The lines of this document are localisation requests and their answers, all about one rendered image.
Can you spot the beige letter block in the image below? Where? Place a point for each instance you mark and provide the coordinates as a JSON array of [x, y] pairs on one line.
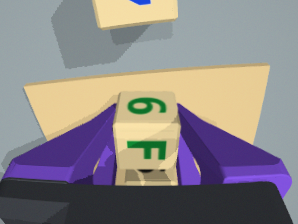
[[146, 129], [150, 177], [112, 14]]

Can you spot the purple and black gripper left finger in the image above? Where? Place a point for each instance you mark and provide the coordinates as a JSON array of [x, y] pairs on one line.
[[73, 155]]

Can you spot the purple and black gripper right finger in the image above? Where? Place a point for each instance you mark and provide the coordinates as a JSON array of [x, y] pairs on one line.
[[222, 157]]

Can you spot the tan mat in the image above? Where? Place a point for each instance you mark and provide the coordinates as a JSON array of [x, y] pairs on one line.
[[227, 96]]

